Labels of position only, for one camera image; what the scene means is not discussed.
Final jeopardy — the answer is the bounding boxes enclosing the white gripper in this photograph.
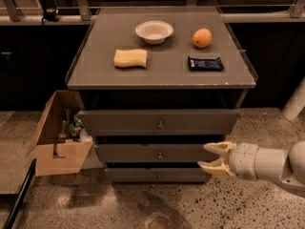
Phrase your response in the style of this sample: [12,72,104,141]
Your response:
[197,141,258,180]

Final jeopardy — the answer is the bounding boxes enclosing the grey bottom drawer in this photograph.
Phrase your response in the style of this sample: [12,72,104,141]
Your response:
[105,168,211,183]

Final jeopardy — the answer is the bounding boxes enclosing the grey drawer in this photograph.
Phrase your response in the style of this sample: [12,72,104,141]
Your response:
[94,144,218,162]
[79,109,239,136]
[105,168,211,183]

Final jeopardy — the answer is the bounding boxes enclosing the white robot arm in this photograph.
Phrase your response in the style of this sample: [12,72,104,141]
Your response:
[197,141,305,198]

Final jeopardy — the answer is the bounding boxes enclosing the grey drawer cabinet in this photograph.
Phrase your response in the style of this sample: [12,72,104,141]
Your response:
[66,7,256,169]

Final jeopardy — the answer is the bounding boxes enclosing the grey middle drawer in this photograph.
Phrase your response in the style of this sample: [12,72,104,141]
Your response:
[94,144,218,162]

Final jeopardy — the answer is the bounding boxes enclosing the grey top drawer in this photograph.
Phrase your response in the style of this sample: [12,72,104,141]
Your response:
[79,109,239,136]

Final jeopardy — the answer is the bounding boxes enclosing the dark blue snack bar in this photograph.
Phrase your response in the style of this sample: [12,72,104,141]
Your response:
[188,56,224,72]

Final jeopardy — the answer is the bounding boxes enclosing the orange fruit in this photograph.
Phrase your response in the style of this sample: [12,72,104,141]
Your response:
[193,29,213,49]

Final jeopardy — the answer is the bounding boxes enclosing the yellow sponge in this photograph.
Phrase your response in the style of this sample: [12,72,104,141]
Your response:
[113,49,148,68]

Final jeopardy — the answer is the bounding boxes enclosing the white paper bowl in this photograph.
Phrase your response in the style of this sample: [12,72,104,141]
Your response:
[135,21,173,45]

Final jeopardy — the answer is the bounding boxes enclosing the green crumpled bag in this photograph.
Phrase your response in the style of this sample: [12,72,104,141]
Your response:
[68,114,84,138]

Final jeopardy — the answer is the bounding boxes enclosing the brown cardboard box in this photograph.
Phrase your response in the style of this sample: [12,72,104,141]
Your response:
[27,91,93,177]

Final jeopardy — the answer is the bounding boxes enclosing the black bar on floor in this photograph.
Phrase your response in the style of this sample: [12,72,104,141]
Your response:
[0,159,36,229]

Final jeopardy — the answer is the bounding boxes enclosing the small black device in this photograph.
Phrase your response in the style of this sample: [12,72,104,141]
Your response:
[43,8,60,22]

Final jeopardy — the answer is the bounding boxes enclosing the white post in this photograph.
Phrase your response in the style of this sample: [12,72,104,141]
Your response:
[281,76,305,120]

